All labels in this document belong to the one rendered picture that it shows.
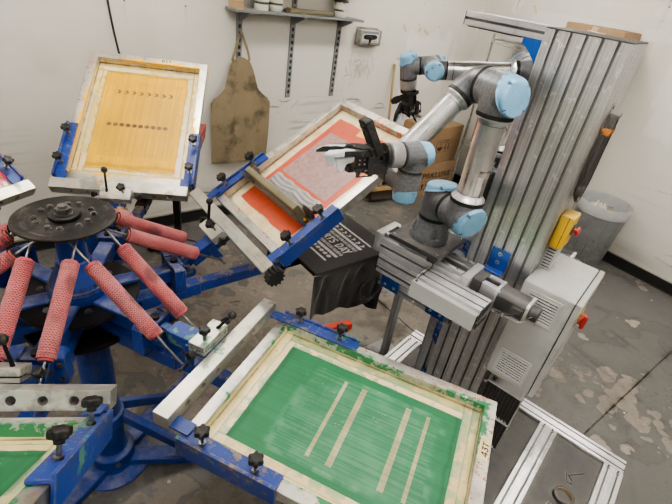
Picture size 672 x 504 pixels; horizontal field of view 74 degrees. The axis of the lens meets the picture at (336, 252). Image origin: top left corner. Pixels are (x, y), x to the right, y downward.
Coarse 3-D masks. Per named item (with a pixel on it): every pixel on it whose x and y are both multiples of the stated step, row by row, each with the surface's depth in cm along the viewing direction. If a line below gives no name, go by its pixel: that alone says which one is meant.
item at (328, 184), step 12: (324, 168) 198; (312, 180) 196; (324, 180) 193; (336, 180) 191; (348, 180) 188; (312, 192) 191; (324, 192) 188; (336, 192) 186; (324, 204) 184; (276, 216) 189; (288, 216) 186; (276, 228) 184; (288, 228) 182
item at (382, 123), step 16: (336, 112) 219; (352, 112) 214; (368, 112) 207; (304, 128) 215; (384, 128) 199; (400, 128) 193; (288, 144) 212; (272, 160) 211; (224, 192) 204; (352, 192) 178; (368, 192) 180; (272, 240) 176
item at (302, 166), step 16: (336, 128) 213; (352, 128) 209; (320, 144) 209; (288, 160) 210; (304, 160) 206; (320, 160) 202; (288, 176) 202; (304, 176) 199; (256, 192) 203; (256, 208) 196; (272, 208) 193
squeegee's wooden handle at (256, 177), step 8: (248, 168) 197; (256, 176) 192; (264, 184) 187; (272, 184) 186; (272, 192) 183; (280, 192) 180; (280, 200) 180; (288, 200) 176; (288, 208) 180; (296, 208) 173; (304, 216) 178
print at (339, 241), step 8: (328, 232) 230; (336, 232) 231; (344, 232) 232; (352, 232) 233; (320, 240) 222; (328, 240) 223; (336, 240) 224; (344, 240) 225; (352, 240) 226; (360, 240) 227; (312, 248) 215; (320, 248) 216; (328, 248) 217; (336, 248) 218; (344, 248) 219; (352, 248) 220; (360, 248) 221; (320, 256) 210; (328, 256) 211; (336, 256) 212
